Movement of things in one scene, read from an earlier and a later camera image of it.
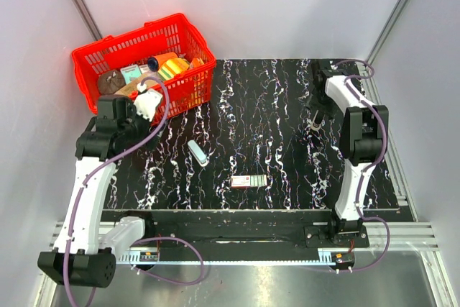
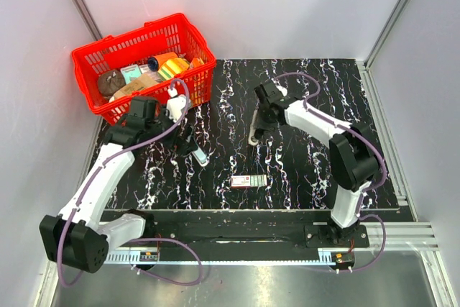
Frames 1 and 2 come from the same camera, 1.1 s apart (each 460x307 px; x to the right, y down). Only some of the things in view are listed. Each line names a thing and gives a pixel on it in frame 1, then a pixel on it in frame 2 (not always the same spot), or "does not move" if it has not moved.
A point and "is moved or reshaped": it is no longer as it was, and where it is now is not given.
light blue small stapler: [198, 152] does not move
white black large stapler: [317, 121] is moved or reshaped
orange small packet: [196, 62] does not move
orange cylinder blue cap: [154, 62] does not move
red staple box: [249, 180] does not move
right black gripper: [329, 110] → [261, 124]
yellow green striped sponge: [172, 67] does not move
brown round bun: [110, 81] does not move
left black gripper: [146, 132] → [180, 144]
